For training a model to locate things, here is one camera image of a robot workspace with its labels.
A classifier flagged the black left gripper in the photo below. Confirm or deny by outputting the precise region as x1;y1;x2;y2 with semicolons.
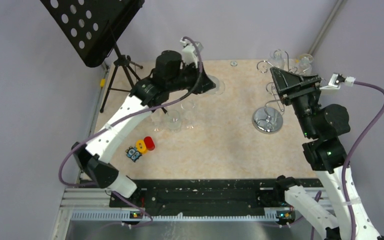
167;60;216;95

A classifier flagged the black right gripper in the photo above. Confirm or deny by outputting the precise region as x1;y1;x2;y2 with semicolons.
269;67;321;138

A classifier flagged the etched wine glass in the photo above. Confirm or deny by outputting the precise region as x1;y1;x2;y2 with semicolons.
296;53;314;76
268;49;290;70
206;75;226;96

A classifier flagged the clear smooth wine glass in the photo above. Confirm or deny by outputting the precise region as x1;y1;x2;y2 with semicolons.
150;113;165;132

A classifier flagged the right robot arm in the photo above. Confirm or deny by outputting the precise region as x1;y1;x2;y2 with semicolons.
270;67;384;240

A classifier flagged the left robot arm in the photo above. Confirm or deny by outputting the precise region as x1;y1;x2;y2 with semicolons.
71;47;216;207

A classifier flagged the chrome wine glass rack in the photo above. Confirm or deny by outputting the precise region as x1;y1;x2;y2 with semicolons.
252;56;299;134

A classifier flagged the red cylinder block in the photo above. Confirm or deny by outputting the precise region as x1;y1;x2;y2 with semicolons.
143;136;156;151

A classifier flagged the yellow clamp left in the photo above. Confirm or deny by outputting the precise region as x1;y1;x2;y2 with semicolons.
99;78;106;88

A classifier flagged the black perforated music stand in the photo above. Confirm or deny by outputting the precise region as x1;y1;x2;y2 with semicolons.
40;0;148;114

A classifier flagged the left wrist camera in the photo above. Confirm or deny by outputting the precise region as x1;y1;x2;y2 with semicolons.
180;36;204;68

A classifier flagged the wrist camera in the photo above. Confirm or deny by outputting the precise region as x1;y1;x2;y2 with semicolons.
320;73;356;91
180;36;204;68

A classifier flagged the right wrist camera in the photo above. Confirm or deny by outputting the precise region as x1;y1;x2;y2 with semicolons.
320;73;356;91

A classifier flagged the yellow ring block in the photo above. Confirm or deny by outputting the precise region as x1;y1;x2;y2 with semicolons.
135;139;148;155

